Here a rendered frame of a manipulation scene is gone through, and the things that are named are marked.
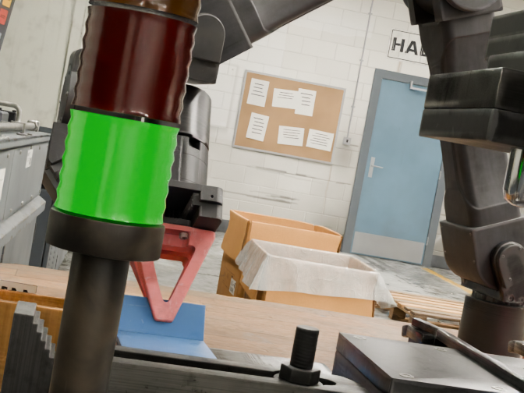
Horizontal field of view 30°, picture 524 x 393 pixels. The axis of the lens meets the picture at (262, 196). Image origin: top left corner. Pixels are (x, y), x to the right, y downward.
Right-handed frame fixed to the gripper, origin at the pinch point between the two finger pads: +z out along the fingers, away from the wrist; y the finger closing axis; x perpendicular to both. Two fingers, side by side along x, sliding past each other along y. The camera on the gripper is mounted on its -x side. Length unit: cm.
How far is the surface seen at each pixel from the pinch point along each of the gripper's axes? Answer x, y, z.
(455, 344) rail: 13.7, 21.9, 7.4
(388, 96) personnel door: 402, -829, -589
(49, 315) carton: -9.8, 17.6, 7.2
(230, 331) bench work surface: 9.7, -16.0, -4.6
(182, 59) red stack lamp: -8.4, 45.3, 6.9
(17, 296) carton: -11.1, -5.7, -1.8
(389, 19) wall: 388, -788, -668
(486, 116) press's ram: 8.4, 36.4, 0.8
